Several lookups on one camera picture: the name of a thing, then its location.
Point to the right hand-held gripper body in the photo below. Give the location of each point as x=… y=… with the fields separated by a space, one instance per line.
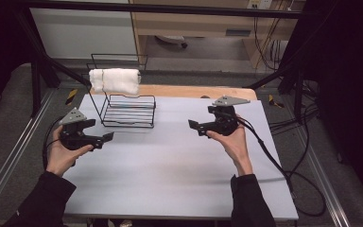
x=227 y=124

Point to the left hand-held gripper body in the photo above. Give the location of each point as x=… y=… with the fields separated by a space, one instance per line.
x=72 y=138

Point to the white towel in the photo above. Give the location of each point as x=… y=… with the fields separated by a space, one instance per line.
x=118 y=81

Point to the person's left hand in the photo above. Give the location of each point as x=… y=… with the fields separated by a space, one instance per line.
x=60 y=159

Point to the person's right hand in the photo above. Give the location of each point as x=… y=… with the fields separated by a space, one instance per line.
x=238 y=148

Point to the yellow black tape mark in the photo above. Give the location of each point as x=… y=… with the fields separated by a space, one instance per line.
x=274 y=101
x=71 y=97

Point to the wooden table board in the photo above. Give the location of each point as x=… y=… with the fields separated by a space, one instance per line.
x=186 y=91

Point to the grey chair base with caster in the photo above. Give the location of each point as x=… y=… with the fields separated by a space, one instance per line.
x=171 y=39

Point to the light wooden desk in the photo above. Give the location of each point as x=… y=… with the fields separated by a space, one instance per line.
x=201 y=25

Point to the white cabinet panel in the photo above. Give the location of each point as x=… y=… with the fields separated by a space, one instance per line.
x=82 y=34

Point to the black curtain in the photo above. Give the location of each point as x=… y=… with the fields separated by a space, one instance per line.
x=0 y=47
x=349 y=78

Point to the aluminium floor rail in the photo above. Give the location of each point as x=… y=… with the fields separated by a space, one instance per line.
x=15 y=148
x=326 y=186

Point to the black metal frame stand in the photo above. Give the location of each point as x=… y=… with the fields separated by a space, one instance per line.
x=36 y=85
x=297 y=91

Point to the black metal frame bar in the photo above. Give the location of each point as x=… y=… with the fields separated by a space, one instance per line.
x=170 y=8

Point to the white wall socket strip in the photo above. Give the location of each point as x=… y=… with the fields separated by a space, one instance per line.
x=260 y=3

